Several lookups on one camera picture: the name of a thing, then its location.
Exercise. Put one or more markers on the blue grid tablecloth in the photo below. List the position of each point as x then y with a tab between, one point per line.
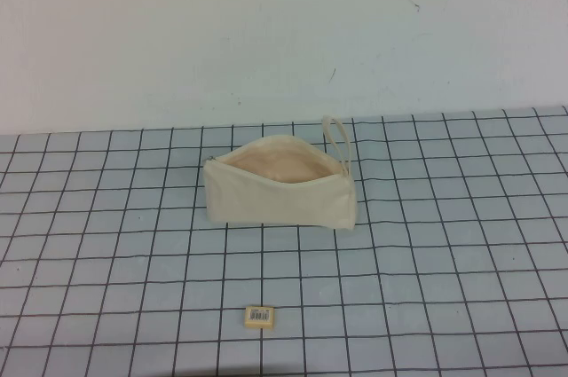
133	284

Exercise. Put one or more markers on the yellow eraser with barcode label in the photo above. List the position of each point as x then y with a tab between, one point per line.
258	314

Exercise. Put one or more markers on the cream canvas pencil case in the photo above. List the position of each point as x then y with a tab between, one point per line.
275	206

